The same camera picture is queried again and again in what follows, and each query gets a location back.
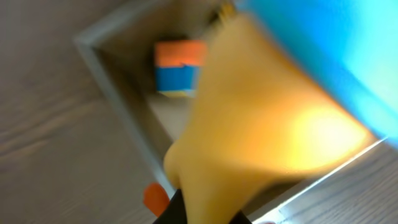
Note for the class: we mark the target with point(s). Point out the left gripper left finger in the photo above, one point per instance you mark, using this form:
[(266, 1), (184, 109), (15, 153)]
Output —
[(175, 212)]

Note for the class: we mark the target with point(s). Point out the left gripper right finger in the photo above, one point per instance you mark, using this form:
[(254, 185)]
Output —
[(240, 218)]

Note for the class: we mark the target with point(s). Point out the orange duck toy blue cap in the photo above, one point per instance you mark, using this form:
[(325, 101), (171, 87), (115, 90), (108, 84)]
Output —
[(287, 89)]

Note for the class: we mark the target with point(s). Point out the multicolour puzzle cube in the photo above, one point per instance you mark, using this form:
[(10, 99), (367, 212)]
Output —
[(177, 63)]

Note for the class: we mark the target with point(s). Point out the white cardboard box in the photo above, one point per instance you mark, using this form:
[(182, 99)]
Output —
[(120, 52)]

